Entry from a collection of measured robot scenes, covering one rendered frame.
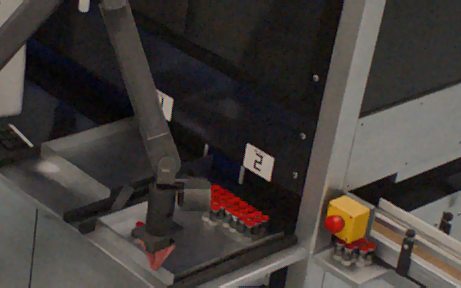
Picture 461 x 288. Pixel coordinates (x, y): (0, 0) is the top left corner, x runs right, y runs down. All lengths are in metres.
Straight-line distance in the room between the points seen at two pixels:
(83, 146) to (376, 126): 0.76
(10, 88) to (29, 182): 0.47
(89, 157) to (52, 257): 0.61
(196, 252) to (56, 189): 0.39
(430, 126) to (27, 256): 1.32
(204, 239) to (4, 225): 1.09
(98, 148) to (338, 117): 0.71
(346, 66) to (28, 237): 1.37
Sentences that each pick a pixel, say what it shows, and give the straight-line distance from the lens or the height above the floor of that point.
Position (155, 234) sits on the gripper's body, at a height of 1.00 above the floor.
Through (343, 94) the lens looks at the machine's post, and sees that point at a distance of 2.73.
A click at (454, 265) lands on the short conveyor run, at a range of 2.85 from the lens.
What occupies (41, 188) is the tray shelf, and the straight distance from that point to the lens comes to 3.00.
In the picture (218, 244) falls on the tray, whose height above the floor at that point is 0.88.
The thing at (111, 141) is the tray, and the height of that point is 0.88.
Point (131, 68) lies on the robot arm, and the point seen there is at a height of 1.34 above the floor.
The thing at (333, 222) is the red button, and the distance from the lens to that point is 2.79.
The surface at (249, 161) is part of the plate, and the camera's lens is 2.96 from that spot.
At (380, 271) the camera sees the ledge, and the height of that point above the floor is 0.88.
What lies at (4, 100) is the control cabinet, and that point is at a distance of 3.44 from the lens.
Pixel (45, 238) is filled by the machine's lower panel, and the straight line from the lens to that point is 3.69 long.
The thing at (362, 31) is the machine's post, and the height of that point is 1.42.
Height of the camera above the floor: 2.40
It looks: 28 degrees down
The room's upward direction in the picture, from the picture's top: 8 degrees clockwise
